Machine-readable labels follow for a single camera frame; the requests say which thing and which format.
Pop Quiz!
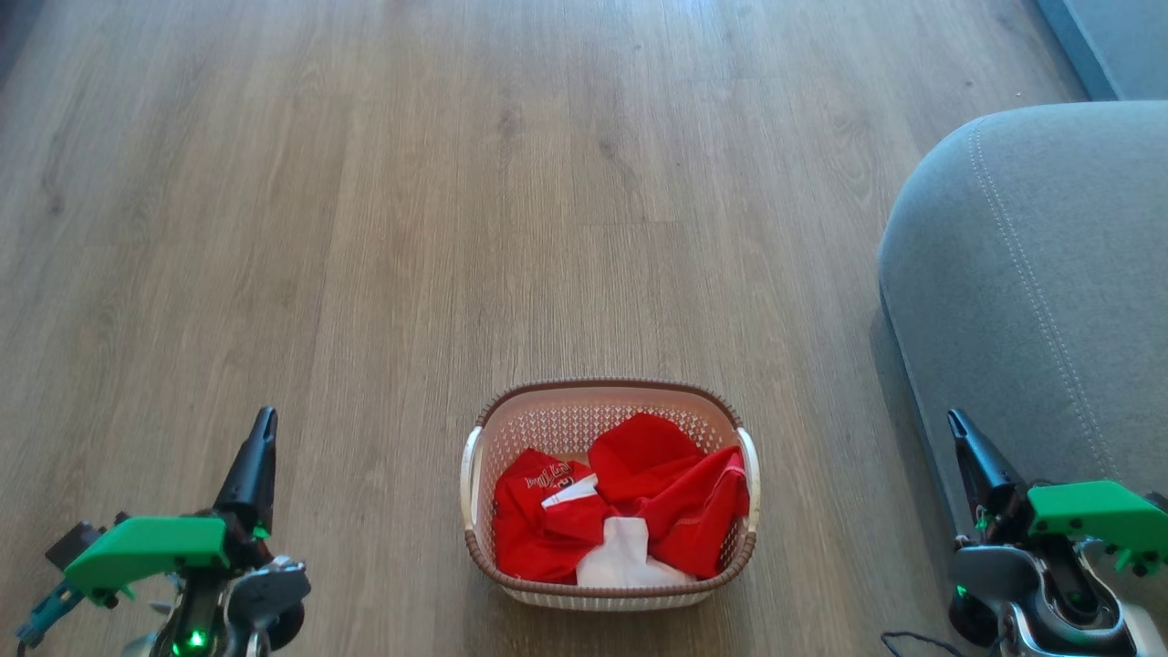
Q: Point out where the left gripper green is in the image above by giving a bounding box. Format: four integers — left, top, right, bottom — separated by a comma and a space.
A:
64, 407, 277, 608

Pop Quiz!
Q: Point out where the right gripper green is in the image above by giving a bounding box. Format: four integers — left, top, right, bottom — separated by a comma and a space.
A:
947, 409, 1168, 576

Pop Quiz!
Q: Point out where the red jersey with printed number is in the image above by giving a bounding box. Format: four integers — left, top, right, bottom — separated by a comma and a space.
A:
493, 447, 608, 585

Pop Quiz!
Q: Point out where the red garment with white part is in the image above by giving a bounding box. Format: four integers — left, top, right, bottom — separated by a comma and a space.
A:
547, 412, 751, 588

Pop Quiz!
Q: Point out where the white laundry basket brown rim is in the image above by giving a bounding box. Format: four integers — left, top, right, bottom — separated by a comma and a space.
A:
459, 379, 761, 610

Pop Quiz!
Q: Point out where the thin black loose cable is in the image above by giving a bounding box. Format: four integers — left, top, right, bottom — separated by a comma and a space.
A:
881, 630, 968, 657

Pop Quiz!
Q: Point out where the left camera cable teal plug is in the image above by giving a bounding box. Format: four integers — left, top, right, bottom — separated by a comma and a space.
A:
16, 579, 83, 649

